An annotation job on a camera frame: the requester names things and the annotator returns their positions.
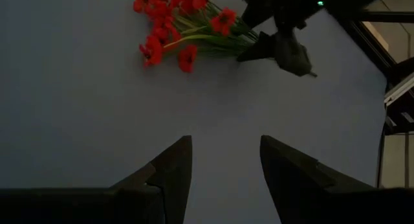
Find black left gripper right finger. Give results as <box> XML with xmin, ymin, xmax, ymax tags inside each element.
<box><xmin>260</xmin><ymin>135</ymin><xmax>376</xmax><ymax>224</ymax></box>

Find red poppy flower bunch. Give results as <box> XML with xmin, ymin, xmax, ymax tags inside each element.
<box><xmin>132</xmin><ymin>0</ymin><xmax>259</xmax><ymax>74</ymax></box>

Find black table frame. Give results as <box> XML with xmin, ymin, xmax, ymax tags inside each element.
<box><xmin>336</xmin><ymin>10</ymin><xmax>414</xmax><ymax>189</ymax></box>

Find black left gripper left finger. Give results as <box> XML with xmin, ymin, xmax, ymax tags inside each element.
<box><xmin>109</xmin><ymin>135</ymin><xmax>193</xmax><ymax>224</ymax></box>

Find white frame plate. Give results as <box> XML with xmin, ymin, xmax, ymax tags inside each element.
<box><xmin>384</xmin><ymin>73</ymin><xmax>414</xmax><ymax>107</ymax></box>

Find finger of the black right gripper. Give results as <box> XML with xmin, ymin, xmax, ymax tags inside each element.
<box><xmin>274</xmin><ymin>28</ymin><xmax>318</xmax><ymax>78</ymax></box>
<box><xmin>237</xmin><ymin>32</ymin><xmax>276</xmax><ymax>62</ymax></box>

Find blue-grey table mat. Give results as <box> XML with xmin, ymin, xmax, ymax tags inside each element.
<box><xmin>0</xmin><ymin>0</ymin><xmax>389</xmax><ymax>224</ymax></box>

